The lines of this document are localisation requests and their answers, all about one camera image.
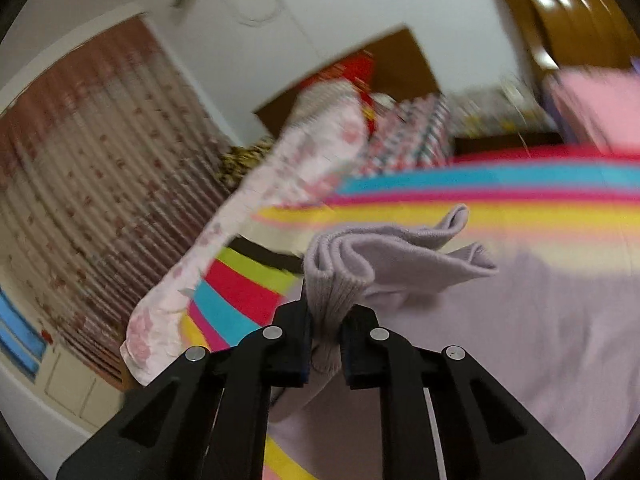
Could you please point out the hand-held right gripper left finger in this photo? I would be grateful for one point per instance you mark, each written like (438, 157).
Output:
(292, 350)

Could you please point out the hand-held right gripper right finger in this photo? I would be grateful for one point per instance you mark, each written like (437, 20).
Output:
(357, 355)

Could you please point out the purple pants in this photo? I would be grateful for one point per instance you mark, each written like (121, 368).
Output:
(500, 335)

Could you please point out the striped colourful blanket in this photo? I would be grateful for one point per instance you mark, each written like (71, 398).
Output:
(450, 195)

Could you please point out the tiger print blanket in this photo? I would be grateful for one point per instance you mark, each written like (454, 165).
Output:
(240, 165)

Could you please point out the pink floral quilt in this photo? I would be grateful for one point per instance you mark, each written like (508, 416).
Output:
(320, 145)

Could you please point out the white low cabinet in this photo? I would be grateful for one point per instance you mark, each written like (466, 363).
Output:
(75, 390)

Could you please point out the plaid bed sheet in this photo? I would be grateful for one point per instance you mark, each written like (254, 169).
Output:
(415, 130)

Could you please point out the floral striped curtain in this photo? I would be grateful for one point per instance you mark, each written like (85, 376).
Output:
(100, 160)

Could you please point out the blue panel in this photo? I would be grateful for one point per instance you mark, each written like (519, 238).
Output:
(17, 335)

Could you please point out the nightstand with patterned cover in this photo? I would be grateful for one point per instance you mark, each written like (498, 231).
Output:
(490, 110)

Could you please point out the red embroidered pillow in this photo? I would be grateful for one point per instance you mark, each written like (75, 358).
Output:
(355, 67)

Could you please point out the plain wooden headboard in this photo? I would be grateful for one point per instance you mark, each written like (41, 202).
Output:
(395, 60)

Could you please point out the pink bed sheet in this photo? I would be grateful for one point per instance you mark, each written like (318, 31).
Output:
(600, 105)

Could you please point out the panelled glossy wooden headboard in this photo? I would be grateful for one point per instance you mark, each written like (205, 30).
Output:
(565, 20)

